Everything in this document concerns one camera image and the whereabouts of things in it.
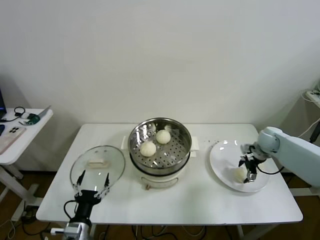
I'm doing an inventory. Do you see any steel perforated steamer basket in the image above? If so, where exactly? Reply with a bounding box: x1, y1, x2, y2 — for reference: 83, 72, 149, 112
121, 117, 200, 176

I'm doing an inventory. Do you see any phone in pink case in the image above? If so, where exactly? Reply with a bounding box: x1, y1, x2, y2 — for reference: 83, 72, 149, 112
0, 125, 27, 154

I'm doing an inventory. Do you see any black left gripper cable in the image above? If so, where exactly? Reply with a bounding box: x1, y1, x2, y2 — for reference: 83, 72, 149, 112
63, 199, 78, 220

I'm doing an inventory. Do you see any grey side table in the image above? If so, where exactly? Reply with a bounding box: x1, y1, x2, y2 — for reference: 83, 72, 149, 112
282, 93, 320, 198

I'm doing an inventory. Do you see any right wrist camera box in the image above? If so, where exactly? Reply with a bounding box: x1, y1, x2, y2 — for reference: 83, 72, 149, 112
239, 143, 255, 161

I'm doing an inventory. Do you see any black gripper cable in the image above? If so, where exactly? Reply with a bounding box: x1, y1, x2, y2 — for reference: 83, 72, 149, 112
257, 163, 286, 175
63, 199, 78, 220

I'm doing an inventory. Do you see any white electric cooking pot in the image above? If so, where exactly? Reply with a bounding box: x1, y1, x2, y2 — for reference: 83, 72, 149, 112
130, 149, 198, 191

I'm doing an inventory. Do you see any white table leg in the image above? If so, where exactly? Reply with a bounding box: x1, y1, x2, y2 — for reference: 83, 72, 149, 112
88, 223, 98, 240
234, 224, 245, 240

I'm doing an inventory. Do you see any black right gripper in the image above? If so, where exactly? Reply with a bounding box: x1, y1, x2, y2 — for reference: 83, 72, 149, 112
237, 154, 259, 185

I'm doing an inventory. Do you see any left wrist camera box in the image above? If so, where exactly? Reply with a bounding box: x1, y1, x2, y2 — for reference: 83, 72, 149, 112
64, 221, 91, 236

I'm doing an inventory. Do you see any white round plate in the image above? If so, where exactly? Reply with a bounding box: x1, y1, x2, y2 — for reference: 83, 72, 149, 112
209, 139, 271, 193

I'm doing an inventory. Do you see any laptop with blue screen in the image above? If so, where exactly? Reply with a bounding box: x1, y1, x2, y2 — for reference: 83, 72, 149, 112
0, 87, 7, 118

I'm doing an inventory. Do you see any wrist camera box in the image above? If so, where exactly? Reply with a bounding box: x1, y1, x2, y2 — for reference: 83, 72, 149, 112
239, 143, 255, 161
64, 221, 91, 236

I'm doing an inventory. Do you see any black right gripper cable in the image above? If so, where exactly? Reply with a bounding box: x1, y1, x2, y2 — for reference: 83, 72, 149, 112
257, 163, 286, 175

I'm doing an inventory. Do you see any white wall cable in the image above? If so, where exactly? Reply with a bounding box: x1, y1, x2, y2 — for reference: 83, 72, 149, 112
296, 121, 320, 139

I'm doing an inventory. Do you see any glass pot lid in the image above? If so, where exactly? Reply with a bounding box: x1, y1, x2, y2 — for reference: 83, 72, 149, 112
69, 145, 126, 193

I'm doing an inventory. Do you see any black power adapter cable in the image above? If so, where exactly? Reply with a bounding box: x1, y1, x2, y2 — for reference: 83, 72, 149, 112
309, 124, 319, 144

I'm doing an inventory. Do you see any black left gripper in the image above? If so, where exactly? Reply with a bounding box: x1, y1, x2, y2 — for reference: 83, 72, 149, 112
72, 169, 111, 221

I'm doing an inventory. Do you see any white side table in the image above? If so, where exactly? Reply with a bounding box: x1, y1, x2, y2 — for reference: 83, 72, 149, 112
0, 107, 54, 216

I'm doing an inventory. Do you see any white power strip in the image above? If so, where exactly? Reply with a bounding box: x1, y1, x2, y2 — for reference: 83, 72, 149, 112
303, 88, 320, 103

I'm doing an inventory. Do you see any floor power strip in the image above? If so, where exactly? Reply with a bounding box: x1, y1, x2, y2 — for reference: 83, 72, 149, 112
21, 205, 38, 221

